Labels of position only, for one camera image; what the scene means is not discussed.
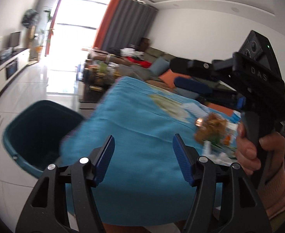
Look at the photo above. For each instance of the orange cushion near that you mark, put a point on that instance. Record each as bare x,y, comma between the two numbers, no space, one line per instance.
168,78

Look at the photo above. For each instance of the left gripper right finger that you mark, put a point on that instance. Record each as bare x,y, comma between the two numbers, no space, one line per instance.
225,199

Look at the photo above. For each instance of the cluttered coffee table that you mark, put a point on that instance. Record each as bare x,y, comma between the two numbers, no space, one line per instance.
95,80

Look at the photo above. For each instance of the blue cushion middle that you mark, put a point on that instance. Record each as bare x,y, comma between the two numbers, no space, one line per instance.
159,66

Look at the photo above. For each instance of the red clothes on sofa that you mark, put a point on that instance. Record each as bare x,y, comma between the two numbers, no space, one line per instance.
144,64

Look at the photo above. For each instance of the grey orange curtain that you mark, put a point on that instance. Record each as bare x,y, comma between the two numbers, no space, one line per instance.
124,23

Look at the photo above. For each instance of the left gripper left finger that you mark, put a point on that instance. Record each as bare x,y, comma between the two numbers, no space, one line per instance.
45,209

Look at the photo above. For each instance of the clear printed plastic wrapper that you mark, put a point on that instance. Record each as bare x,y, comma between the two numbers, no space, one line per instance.
221,148

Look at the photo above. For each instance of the teal trash bin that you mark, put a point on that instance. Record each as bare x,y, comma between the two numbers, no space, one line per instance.
33,138

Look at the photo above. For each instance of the green sectional sofa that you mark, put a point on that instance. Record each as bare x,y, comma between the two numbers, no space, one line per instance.
143,74

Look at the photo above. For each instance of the person's right hand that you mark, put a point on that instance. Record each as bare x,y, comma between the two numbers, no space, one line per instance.
246,153

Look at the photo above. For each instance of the potted green plant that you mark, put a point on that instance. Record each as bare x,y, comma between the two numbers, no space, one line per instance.
42,30

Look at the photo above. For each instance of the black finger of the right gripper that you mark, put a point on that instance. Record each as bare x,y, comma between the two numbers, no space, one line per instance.
193,68

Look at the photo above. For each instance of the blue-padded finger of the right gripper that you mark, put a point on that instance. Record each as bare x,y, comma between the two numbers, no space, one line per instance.
226,98

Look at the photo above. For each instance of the gold foil snack bag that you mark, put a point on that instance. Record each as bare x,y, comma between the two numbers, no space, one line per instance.
212,128

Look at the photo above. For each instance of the blue floral tablecloth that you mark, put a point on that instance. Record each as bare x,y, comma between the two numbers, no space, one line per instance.
144,185

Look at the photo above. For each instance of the white air conditioner unit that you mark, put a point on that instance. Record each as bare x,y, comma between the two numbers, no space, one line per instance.
46,10

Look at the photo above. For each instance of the white tv cabinet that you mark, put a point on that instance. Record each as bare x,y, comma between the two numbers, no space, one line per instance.
12,66

